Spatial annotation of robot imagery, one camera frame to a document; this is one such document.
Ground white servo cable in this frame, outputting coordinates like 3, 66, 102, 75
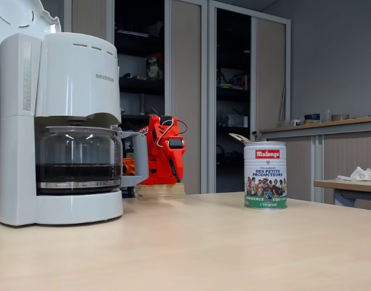
156, 118, 175, 143

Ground white drip coffee maker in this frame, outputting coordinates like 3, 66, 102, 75
0, 0, 124, 227

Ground grey leaning pole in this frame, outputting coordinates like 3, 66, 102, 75
278, 87, 287, 127

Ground Malongo coffee tin can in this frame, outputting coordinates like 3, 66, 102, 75
244, 141, 288, 210

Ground blue scoop with cardboard handle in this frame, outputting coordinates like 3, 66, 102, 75
228, 132, 255, 144

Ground orange table clamp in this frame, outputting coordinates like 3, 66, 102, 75
122, 157, 136, 176

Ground light wooden base block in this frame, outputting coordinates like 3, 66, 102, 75
133, 182, 186, 201

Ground low sideboard with wooden top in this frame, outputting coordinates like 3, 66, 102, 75
259, 116, 371, 212

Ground glass carafe with grey handle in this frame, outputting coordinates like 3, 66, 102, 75
35, 125, 150, 195

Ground small wooden side table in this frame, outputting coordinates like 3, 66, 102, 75
313, 178, 371, 210

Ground white crumpled cloth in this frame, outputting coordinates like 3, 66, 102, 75
336, 166, 371, 182

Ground grey cabinet with beige doors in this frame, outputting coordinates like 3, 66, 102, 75
208, 0, 292, 195
64, 0, 209, 195

